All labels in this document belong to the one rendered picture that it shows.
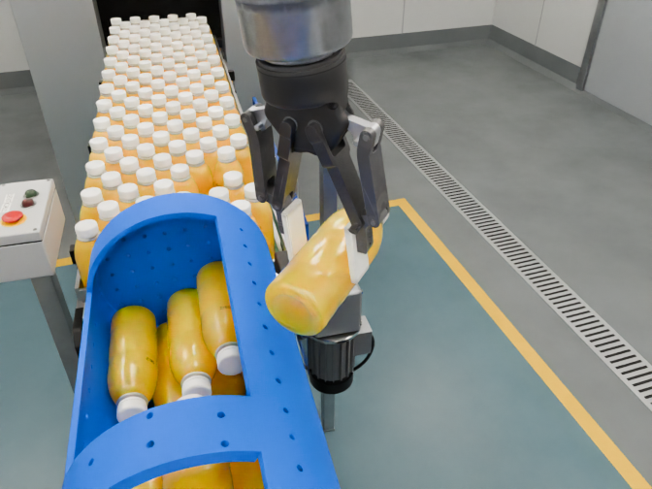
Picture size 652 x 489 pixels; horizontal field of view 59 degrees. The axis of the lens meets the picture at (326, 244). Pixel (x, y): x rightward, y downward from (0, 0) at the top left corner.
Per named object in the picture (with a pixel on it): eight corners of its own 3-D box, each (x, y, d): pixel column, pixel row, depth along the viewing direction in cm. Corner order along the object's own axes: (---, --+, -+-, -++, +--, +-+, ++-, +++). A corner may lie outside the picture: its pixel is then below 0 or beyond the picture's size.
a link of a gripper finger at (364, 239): (358, 201, 55) (387, 207, 54) (363, 244, 58) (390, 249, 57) (351, 210, 54) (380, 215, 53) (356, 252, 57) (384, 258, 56)
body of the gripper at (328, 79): (366, 36, 48) (372, 137, 54) (279, 30, 52) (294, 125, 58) (322, 69, 43) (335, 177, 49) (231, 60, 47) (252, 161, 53)
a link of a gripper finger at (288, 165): (294, 126, 50) (280, 119, 50) (277, 217, 58) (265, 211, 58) (316, 108, 53) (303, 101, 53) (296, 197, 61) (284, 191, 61)
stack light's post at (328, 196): (323, 433, 198) (322, 136, 135) (320, 423, 202) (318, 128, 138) (335, 430, 199) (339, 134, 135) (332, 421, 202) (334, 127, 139)
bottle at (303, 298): (311, 353, 58) (387, 247, 71) (329, 313, 53) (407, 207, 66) (253, 316, 59) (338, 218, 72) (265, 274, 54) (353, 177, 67)
